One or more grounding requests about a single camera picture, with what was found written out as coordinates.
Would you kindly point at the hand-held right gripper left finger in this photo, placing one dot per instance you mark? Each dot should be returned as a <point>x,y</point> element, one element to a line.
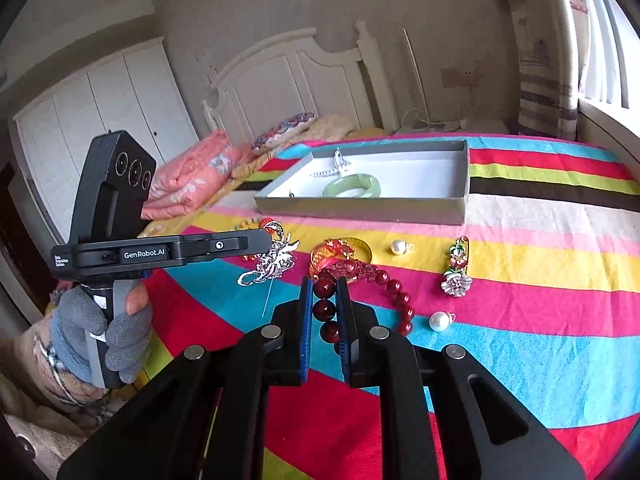
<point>305,332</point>

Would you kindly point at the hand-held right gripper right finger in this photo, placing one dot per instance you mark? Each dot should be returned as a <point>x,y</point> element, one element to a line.
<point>344,332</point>

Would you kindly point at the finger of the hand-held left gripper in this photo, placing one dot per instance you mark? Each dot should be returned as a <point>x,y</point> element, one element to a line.
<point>225,245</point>

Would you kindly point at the silver phoenix brooch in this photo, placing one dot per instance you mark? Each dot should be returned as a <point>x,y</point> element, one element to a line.
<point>275,261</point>

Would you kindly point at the grey cardboard box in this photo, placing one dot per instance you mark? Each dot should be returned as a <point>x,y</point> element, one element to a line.
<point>360,210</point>

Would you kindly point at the person's left forearm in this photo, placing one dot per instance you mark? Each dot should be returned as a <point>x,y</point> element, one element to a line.
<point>40,365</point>

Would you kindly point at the person's left hand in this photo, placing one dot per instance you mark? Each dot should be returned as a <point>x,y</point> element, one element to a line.
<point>75,330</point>

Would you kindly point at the pink floral quilt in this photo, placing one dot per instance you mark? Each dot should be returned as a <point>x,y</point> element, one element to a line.
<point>190,175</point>

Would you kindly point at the gold red dragon bangle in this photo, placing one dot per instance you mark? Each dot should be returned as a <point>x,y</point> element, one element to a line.
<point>332,250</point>

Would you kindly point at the pearl earring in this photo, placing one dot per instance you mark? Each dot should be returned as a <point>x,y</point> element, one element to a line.
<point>439,321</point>
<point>398,246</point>

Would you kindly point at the dark wooden door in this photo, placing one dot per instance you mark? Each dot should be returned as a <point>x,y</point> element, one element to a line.
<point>20,240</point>

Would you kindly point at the white wardrobe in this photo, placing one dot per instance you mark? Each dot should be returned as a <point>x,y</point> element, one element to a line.
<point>115,95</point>

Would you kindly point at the silver flower brooch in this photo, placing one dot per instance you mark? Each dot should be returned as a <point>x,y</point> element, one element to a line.
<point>456,284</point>

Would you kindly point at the round patterned cushion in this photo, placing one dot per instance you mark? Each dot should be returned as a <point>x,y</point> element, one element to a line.
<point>280,132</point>

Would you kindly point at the enamel flower pin brooch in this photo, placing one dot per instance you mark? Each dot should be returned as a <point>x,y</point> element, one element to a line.
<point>456,259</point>

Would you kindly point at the green jade bangle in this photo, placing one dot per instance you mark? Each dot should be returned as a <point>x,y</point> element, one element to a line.
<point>350,194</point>

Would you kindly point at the striped colourful blanket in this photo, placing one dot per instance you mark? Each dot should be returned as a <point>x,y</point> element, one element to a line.
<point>500,310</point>

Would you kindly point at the white bed headboard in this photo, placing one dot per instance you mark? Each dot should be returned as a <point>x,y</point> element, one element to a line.
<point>280,80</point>

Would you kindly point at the white nightstand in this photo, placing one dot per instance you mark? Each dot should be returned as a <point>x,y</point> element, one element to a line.
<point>480,124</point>

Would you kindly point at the beige fleece clothing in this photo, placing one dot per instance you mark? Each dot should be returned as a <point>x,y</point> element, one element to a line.
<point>40,440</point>

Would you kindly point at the striped beige curtain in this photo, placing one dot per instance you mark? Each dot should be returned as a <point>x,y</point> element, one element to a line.
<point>535,60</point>

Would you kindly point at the window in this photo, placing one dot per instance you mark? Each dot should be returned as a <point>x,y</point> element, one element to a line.
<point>607,35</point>

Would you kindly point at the beige wall socket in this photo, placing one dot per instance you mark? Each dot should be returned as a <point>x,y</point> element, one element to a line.
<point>460,78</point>

